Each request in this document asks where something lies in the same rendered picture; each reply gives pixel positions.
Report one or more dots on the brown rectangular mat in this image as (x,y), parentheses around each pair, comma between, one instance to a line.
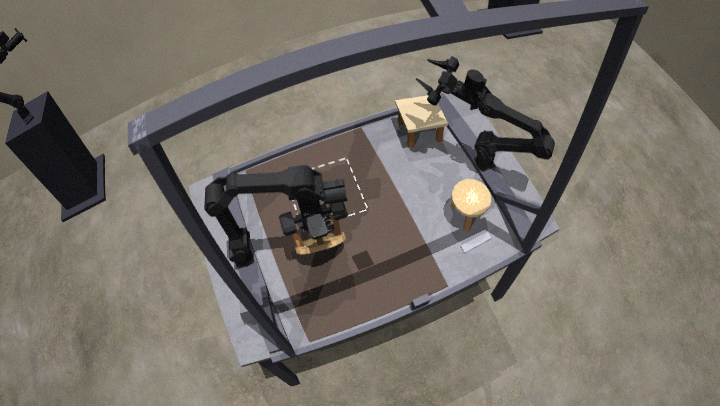
(382,265)

